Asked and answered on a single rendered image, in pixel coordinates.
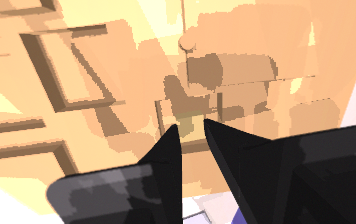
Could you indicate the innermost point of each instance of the tan block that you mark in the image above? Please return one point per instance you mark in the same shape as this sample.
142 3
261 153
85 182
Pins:
190 125

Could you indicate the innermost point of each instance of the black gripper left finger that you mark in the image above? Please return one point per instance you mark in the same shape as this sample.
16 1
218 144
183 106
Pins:
154 182

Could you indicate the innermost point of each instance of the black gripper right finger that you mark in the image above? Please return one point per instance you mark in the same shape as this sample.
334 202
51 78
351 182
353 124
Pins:
258 170

